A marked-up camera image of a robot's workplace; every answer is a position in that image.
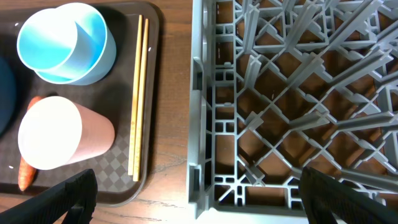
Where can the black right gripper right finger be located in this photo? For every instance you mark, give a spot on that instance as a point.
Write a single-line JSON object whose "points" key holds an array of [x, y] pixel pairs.
{"points": [[325, 198]]}

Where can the grey dishwasher rack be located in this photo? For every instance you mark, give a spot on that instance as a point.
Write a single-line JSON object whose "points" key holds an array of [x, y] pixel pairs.
{"points": [[280, 85]]}

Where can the orange carrot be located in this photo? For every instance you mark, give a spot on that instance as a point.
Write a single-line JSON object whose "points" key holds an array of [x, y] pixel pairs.
{"points": [[26, 175]]}

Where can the dark blue plate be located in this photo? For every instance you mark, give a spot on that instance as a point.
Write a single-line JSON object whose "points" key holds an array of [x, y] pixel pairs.
{"points": [[8, 94]]}

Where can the light blue cup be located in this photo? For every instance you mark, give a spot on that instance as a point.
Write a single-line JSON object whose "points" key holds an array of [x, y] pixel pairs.
{"points": [[66, 40]]}

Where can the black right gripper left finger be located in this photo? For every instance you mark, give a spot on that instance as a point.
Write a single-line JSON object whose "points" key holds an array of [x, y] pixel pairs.
{"points": [[74, 198]]}

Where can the brown serving tray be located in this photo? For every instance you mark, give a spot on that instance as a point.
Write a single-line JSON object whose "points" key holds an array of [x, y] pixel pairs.
{"points": [[110, 97]]}

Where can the wooden chopstick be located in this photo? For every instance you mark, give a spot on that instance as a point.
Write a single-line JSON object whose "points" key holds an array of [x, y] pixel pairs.
{"points": [[140, 103], [135, 94]]}

